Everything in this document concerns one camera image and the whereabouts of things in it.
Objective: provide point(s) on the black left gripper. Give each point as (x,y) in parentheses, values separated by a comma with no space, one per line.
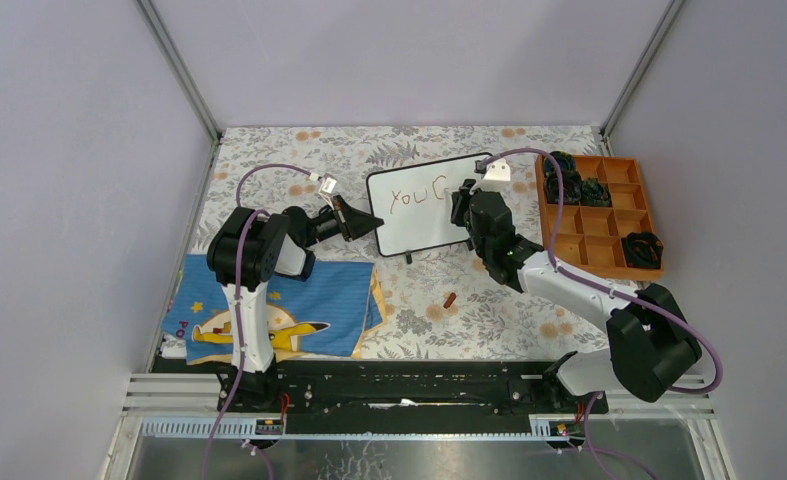
(351,221)

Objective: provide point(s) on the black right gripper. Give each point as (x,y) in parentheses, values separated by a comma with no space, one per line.
(460,200)

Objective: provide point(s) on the small whiteboard black frame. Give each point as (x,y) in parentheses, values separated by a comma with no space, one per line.
(414,202)

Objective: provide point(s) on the dark red marker cap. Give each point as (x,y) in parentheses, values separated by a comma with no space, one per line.
(450,300)

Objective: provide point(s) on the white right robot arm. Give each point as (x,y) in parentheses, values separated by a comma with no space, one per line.
(649,348)

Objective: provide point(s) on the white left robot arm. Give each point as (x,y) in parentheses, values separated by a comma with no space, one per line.
(252,246)

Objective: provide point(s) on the floral patterned table mat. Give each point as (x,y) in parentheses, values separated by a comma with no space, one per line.
(487,321)

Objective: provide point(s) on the blue Pikachu cloth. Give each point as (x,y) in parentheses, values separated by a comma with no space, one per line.
(326,315)

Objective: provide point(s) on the orange compartment tray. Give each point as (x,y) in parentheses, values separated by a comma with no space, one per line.
(590,237)

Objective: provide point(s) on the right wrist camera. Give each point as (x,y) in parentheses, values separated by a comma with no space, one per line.
(492,177)

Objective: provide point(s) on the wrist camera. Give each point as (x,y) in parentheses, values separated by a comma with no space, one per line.
(324,184)
(492,177)

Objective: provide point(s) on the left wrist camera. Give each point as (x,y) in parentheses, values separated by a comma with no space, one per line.
(324,184)

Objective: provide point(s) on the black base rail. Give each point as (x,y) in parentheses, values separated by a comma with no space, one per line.
(403,397)

